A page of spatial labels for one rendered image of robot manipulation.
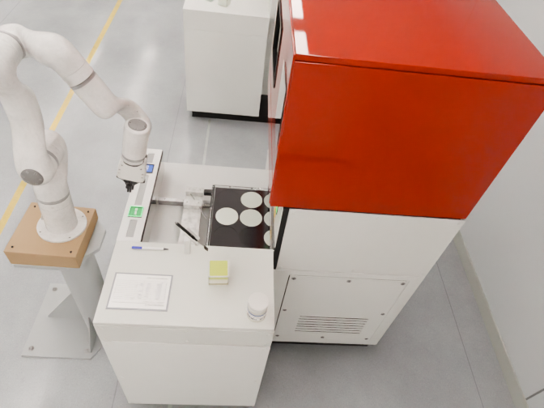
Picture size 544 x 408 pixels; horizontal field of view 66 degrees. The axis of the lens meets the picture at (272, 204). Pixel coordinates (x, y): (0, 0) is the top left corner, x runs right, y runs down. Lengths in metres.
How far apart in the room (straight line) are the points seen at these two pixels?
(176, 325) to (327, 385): 1.23
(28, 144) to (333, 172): 1.00
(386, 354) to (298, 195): 1.49
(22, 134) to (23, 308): 1.48
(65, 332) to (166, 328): 1.21
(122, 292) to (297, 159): 0.78
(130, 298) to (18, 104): 0.73
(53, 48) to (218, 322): 1.00
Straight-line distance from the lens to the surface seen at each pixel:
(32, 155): 1.61
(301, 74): 1.17
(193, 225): 1.88
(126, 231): 1.79
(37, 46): 1.42
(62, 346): 2.67
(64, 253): 1.86
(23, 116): 1.56
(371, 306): 2.19
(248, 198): 1.97
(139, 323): 1.56
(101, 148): 3.64
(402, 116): 1.31
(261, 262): 1.68
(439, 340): 2.90
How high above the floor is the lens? 2.36
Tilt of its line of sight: 48 degrees down
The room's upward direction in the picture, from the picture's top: 10 degrees clockwise
